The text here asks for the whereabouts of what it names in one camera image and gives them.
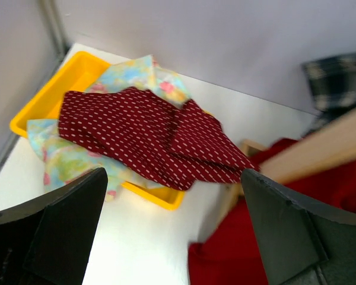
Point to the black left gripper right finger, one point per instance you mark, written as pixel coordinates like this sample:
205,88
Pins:
301,240

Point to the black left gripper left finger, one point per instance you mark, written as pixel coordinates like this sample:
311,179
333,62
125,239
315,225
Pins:
48,239

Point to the pastel floral skirt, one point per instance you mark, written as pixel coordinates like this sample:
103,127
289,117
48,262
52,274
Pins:
65,161

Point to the red polka dot skirt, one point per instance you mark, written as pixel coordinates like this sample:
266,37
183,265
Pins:
172,146

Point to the navy white plaid skirt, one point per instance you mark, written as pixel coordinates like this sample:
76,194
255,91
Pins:
332,83

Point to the wooden clothes rack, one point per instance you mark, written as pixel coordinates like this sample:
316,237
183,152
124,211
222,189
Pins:
321,165

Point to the yellow plastic tray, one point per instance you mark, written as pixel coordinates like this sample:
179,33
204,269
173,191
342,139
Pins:
77,74

